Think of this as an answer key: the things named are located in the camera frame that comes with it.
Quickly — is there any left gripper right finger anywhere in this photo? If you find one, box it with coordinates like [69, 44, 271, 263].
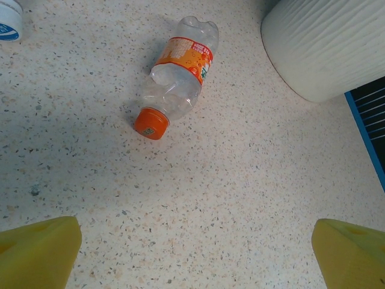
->
[312, 218, 385, 289]

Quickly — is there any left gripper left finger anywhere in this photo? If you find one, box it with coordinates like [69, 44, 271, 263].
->
[0, 216, 83, 289]

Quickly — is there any clear crushed bottle white cap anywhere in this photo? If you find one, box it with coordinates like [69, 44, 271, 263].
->
[0, 0, 24, 42]

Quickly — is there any white ribbed waste bin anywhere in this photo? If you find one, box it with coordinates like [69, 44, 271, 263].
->
[260, 0, 385, 104]

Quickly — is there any clear bottle orange cap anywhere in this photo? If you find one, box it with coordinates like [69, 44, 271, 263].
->
[134, 15, 220, 141]

